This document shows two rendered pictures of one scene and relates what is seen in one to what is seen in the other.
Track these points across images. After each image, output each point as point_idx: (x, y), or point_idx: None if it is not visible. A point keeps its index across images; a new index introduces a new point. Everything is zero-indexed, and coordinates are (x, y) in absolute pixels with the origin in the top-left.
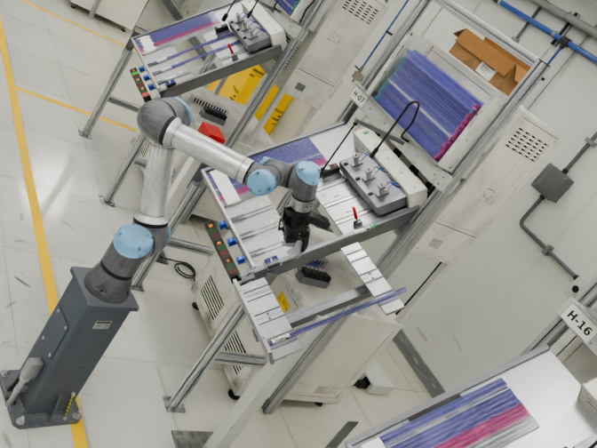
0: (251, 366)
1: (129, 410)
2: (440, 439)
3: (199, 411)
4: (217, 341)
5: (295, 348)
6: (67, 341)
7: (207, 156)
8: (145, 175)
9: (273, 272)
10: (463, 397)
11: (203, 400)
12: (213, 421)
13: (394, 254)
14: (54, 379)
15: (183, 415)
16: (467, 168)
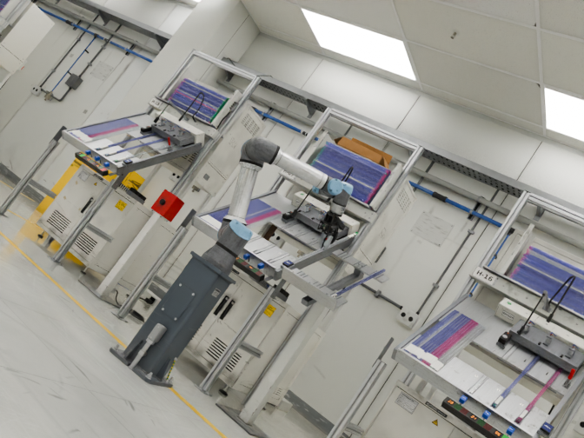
0: (255, 355)
1: (186, 388)
2: (443, 340)
3: (216, 397)
4: (246, 328)
5: (343, 301)
6: (195, 304)
7: (302, 169)
8: (237, 189)
9: None
10: (441, 320)
11: (213, 392)
12: (228, 404)
13: (341, 268)
14: (175, 339)
15: (212, 397)
16: (384, 209)
